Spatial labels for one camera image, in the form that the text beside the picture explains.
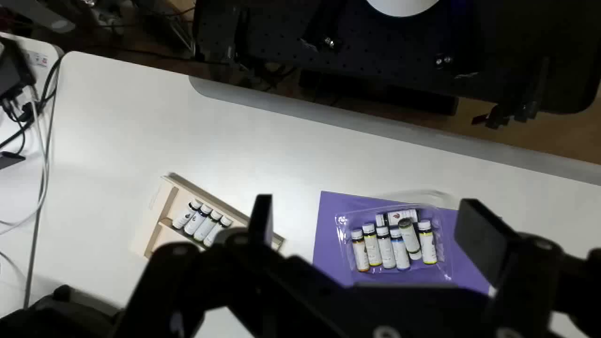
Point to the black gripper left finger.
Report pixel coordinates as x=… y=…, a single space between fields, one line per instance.
x=262 y=218

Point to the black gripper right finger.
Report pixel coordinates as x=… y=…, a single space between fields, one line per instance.
x=489 y=240

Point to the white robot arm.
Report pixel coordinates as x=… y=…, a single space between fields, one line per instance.
x=401 y=5

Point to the clear plastic clamshell container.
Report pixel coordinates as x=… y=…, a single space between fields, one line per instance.
x=395 y=244

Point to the small white bottle black cap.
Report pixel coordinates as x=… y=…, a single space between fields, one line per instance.
x=205 y=225
x=194 y=221
x=217 y=231
x=183 y=216

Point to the purple paper sheet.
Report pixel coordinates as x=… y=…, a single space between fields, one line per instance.
x=325 y=236

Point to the small bottle dark glass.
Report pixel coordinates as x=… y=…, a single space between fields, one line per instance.
x=401 y=216

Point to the light wooden tray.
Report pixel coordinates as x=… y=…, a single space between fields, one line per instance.
x=164 y=208

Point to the small bottle yellow band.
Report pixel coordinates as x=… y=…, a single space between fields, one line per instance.
x=372 y=246

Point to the black clamp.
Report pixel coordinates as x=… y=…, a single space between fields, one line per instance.
x=510 y=113

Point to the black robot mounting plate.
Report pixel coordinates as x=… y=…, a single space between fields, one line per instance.
x=401 y=49

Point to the white power strip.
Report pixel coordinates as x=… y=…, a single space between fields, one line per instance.
x=38 y=58

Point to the black power adapter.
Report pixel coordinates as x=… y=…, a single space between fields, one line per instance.
x=12 y=71

